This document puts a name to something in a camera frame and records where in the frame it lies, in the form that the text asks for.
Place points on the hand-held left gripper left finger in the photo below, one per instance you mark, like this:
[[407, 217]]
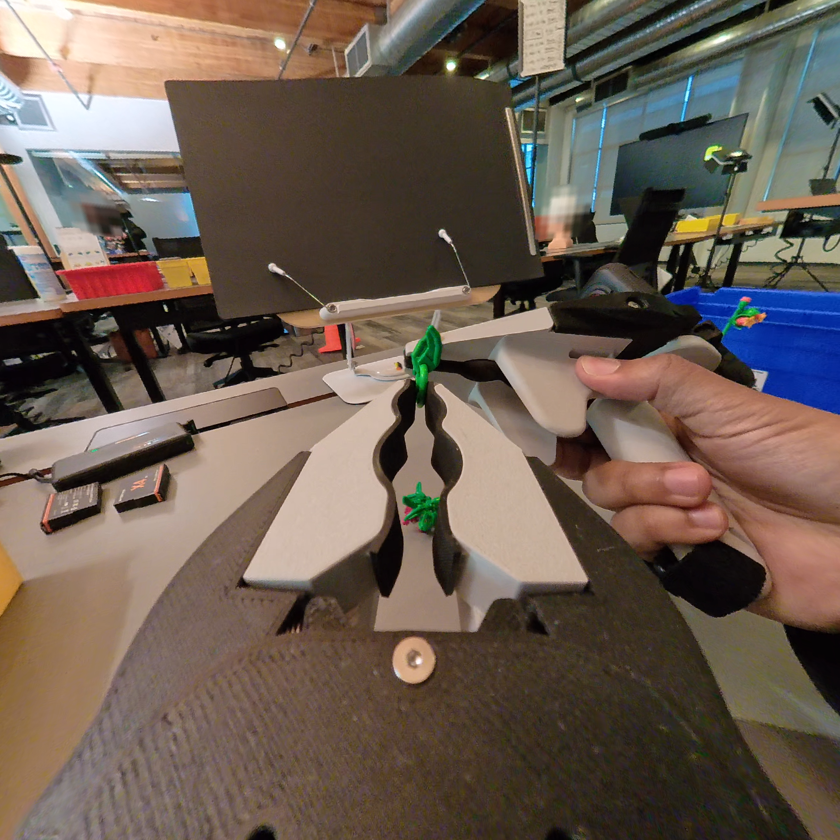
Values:
[[315, 525]]

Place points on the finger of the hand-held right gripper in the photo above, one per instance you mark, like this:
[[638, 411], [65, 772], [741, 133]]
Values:
[[544, 387], [492, 328]]

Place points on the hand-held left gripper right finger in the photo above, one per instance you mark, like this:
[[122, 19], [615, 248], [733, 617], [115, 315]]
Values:
[[518, 525]]

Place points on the green toy leaf stem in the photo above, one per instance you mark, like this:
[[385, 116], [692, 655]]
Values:
[[426, 351]]

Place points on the person's right forearm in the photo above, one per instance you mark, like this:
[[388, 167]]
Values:
[[820, 656]]

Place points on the person's right hand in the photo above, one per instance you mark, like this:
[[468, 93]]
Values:
[[774, 499]]

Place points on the toy flower plant brown bloom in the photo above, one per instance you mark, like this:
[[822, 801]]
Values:
[[420, 508]]

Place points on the white book stand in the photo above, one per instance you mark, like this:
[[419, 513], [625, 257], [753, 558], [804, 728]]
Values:
[[394, 305]]

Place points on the black high-back office chair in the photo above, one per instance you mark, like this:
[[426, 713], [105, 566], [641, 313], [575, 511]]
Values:
[[649, 223]]

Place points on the toy flower stem with blooms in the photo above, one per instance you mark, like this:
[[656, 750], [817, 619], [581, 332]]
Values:
[[745, 316]]

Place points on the flat yellow tray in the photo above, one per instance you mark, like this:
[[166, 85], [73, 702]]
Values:
[[707, 224]]

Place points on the orange traffic cone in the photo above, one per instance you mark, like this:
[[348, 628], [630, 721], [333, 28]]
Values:
[[333, 341]]

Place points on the long wooden desk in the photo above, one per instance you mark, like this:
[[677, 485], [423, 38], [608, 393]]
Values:
[[754, 229]]

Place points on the large black monitor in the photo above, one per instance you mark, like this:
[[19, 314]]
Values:
[[676, 164]]

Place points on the blue plastic bin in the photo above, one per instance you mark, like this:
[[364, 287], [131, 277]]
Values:
[[807, 354]]

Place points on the black board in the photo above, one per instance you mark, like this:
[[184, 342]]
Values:
[[354, 197]]

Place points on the light on tripod stand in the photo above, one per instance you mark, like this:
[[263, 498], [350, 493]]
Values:
[[725, 159]]

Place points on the black power bank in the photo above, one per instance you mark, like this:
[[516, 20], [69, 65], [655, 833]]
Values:
[[124, 453]]

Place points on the raised wooden desk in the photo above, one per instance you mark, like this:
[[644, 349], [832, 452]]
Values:
[[800, 203]]

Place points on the small yellow bin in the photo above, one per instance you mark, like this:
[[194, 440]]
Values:
[[180, 272]]

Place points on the wooden desk black legs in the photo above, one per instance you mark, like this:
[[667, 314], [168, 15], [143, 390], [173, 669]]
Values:
[[131, 300]]

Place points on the studio lamp on stand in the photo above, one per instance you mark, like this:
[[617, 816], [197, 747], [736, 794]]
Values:
[[823, 108]]

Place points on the white paper sign on pole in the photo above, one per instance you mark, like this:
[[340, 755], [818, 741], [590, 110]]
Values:
[[541, 36]]

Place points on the large yellow bin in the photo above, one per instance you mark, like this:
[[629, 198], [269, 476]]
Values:
[[8, 584]]

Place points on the red plastic basket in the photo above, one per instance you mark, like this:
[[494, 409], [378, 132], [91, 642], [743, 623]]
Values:
[[111, 282]]

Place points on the white printed carton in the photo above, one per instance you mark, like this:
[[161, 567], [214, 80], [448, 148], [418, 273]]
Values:
[[82, 249]]

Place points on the black orange camera battery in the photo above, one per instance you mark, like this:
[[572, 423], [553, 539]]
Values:
[[141, 489], [72, 508]]

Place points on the long silver ceiling duct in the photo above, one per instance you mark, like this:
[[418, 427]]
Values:
[[656, 52]]

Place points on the wide silver ceiling duct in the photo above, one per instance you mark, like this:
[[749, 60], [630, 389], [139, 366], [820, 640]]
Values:
[[426, 29]]

